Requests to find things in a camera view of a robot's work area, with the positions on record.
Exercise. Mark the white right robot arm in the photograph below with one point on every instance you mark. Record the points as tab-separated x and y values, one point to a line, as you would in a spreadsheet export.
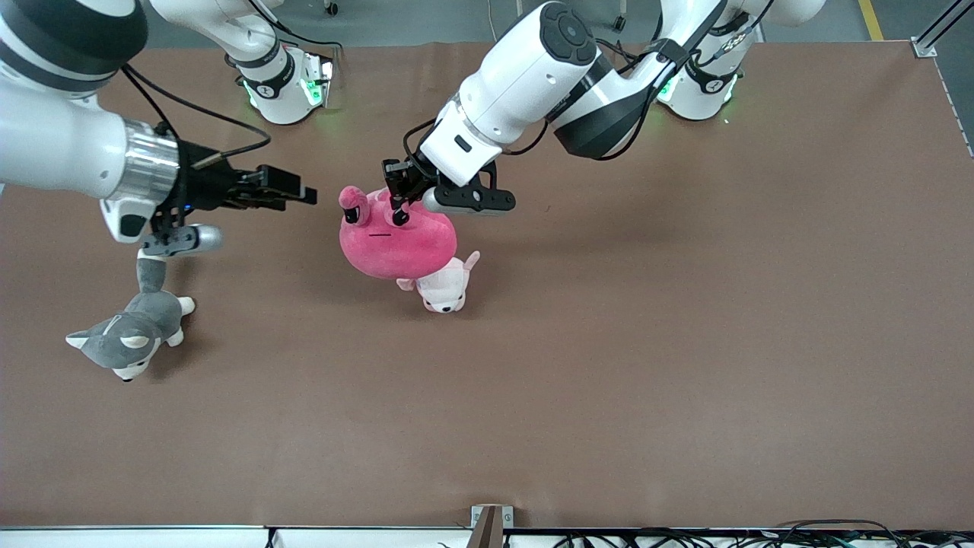
53	144

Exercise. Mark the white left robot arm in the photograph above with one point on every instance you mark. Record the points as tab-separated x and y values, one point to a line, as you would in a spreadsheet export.
525	76

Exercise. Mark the brown table cover sheet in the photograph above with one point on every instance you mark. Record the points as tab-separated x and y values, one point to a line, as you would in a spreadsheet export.
609	380

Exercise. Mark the round magenta pink plush toy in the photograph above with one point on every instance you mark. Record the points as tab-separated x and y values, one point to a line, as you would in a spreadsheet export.
396	247

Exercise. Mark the grey white husky plush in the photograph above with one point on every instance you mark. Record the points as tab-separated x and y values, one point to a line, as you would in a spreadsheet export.
133	335

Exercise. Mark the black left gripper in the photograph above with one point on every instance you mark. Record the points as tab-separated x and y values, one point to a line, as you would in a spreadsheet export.
405	181

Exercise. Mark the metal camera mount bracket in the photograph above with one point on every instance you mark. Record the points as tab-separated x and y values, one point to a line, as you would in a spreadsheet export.
491	525

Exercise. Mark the pale pink white plush dog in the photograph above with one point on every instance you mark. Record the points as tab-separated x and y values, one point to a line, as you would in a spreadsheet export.
445	293

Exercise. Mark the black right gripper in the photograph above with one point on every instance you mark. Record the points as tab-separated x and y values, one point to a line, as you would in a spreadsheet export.
207	185

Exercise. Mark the white table edge rail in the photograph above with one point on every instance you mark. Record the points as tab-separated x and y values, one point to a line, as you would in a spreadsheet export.
137	537

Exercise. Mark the aluminium frame post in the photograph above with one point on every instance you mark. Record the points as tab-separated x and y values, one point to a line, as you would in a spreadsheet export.
932	38

